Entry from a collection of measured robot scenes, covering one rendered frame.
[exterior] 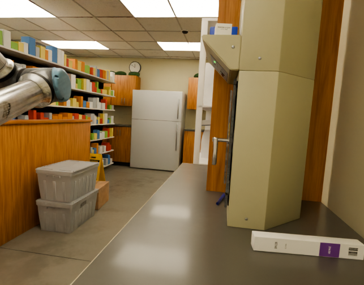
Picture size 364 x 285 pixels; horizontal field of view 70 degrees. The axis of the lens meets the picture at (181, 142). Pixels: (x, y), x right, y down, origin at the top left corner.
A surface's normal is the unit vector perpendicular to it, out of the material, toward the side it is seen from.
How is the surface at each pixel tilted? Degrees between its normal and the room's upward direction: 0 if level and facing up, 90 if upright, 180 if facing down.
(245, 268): 0
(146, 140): 90
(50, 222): 95
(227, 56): 90
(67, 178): 95
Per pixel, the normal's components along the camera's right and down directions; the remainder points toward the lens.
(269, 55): -0.16, 0.09
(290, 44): 0.58, 0.11
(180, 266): 0.06, -0.99
